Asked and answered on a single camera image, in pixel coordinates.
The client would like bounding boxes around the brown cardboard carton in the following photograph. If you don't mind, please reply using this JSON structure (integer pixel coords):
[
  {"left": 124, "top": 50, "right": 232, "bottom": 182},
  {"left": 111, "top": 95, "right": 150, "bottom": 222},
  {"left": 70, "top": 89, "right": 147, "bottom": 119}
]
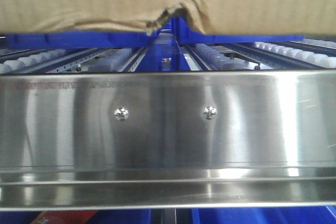
[{"left": 1, "top": 0, "right": 335, "bottom": 35}]

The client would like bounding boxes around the white roller track left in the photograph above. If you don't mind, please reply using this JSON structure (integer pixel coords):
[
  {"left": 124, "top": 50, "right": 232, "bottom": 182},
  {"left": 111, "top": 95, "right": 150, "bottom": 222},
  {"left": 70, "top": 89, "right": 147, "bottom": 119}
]
[{"left": 1, "top": 49, "right": 70, "bottom": 74}]

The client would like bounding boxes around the left beam screw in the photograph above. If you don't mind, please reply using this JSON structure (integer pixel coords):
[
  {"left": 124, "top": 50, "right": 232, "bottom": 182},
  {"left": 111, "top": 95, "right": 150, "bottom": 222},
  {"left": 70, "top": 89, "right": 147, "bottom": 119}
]
[{"left": 113, "top": 106, "right": 129, "bottom": 121}]

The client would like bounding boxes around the steel shelf front beam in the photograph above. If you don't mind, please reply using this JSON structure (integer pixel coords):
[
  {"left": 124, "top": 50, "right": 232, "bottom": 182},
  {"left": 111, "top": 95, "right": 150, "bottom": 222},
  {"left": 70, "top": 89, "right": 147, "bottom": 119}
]
[{"left": 1, "top": 70, "right": 335, "bottom": 210}]

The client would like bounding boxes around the blue plastic bin centre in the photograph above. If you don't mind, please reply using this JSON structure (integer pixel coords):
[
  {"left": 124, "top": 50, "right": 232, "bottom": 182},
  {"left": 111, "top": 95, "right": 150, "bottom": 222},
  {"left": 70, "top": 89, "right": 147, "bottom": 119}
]
[{"left": 5, "top": 18, "right": 304, "bottom": 50}]

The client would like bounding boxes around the white roller track right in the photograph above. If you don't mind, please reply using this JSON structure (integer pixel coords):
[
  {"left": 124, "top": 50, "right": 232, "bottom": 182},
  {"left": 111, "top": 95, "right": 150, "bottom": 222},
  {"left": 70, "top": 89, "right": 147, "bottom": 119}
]
[{"left": 195, "top": 44, "right": 261, "bottom": 71}]

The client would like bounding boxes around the beam screw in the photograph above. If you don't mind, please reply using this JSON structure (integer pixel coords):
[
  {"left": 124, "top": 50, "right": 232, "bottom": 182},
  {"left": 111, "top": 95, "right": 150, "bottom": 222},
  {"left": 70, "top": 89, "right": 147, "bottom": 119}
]
[
  {"left": 203, "top": 105, "right": 217, "bottom": 120},
  {"left": 113, "top": 106, "right": 129, "bottom": 121}
]

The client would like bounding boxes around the right beam screw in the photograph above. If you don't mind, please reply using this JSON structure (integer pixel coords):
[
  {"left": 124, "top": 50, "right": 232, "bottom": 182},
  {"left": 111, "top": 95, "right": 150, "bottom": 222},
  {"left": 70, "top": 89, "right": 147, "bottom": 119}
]
[{"left": 203, "top": 105, "right": 217, "bottom": 120}]

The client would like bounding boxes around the white roller track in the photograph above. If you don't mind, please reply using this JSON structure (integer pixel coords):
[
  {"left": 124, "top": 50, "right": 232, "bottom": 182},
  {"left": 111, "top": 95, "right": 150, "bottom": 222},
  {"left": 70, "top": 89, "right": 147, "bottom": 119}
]
[
  {"left": 195, "top": 44, "right": 261, "bottom": 71},
  {"left": 1, "top": 49, "right": 70, "bottom": 74}
]

